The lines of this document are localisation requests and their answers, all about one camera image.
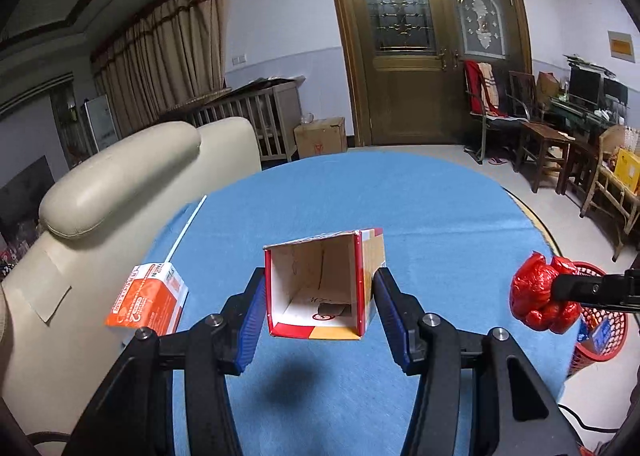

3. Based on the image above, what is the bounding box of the blue table cloth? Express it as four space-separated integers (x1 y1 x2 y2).
146 151 575 455

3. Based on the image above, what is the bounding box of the dark wooden stool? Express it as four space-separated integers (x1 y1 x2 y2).
506 70 576 195

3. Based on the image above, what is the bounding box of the wooden crib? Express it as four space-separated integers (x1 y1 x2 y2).
160 76 305 162

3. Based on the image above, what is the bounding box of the blue toothpaste box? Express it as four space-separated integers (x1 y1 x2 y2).
577 316 613 355

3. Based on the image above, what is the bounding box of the glass desk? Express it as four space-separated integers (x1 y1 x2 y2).
549 98 615 134

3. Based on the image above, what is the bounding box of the brown paper bag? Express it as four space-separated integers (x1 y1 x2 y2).
536 71 560 110

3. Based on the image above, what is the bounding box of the small red yellow box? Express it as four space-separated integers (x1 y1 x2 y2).
264 227 386 341

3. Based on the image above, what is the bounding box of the beige curtain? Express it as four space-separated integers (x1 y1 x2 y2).
90 0 228 137

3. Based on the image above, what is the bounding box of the red plastic bag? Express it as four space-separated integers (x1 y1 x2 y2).
509 252 582 335

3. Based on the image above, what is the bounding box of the white straw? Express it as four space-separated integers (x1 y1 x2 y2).
164 195 208 263

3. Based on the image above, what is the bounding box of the yellow box on chair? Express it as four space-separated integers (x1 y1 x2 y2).
614 149 640 194

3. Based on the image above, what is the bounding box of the white board by curtain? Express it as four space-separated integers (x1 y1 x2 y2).
84 95 119 153

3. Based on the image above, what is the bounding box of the metal chair with red cloth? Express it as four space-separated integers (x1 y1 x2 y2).
463 60 530 164

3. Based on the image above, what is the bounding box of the orange white box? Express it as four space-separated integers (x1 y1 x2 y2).
104 262 189 346

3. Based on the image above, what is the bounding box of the computer monitor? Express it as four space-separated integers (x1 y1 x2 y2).
568 64 628 112

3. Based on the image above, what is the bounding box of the cream leather sofa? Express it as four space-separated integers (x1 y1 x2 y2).
1 117 260 433

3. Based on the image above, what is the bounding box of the cardboard box by wall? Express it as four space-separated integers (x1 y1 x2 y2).
294 117 347 159

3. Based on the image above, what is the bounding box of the bamboo chair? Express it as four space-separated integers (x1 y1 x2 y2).
580 125 639 262

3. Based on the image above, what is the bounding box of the red plastic mesh basket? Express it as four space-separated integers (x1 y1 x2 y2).
567 261 628 377

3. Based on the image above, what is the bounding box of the wooden double door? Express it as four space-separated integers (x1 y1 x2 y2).
334 0 533 146

